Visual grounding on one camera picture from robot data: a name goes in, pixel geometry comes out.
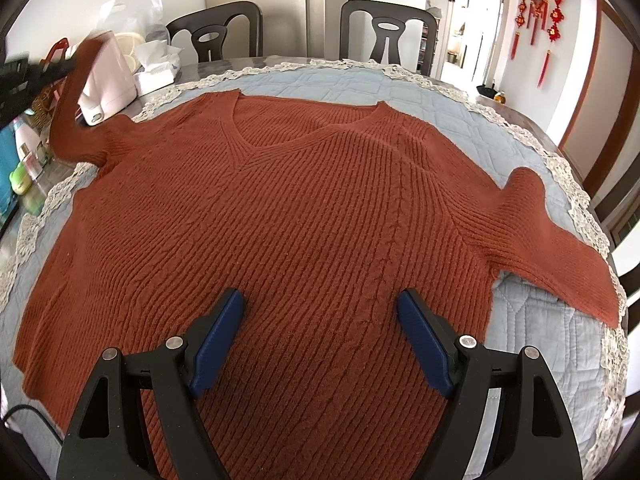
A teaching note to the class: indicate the dark chair left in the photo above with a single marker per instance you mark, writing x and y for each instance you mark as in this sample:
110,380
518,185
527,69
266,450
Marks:
209,29

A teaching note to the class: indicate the dark chair middle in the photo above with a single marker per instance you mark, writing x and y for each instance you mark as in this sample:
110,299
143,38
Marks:
389,22

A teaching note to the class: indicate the white tissue box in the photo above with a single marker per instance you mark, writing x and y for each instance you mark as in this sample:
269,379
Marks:
160,63

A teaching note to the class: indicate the rust orange knit sweater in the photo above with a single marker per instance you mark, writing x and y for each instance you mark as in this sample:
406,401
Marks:
320,214

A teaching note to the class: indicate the pink white appliance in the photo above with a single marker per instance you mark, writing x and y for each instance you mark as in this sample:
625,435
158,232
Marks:
110,85

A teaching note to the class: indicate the clear plastic bag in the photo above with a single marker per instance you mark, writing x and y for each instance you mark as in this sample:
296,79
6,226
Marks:
144,17

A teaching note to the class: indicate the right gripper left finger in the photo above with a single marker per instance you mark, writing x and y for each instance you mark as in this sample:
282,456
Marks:
107,437

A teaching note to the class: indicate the green bottle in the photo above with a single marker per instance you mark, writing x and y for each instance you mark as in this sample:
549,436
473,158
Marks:
20,180

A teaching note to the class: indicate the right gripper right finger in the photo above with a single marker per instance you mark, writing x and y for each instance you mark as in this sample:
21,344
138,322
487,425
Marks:
532,438

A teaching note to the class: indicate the blue quilted lace-edged mat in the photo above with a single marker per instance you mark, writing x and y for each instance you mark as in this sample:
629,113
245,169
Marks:
588,360

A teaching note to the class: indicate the brown wooden door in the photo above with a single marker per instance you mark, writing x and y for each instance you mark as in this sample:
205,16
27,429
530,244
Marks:
602,139

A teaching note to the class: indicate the dark chair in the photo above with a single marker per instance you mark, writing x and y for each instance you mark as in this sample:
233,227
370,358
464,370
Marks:
389,22
209,29

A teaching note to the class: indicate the red Chinese knot decoration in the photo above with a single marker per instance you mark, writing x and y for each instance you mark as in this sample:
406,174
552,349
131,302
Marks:
536,17

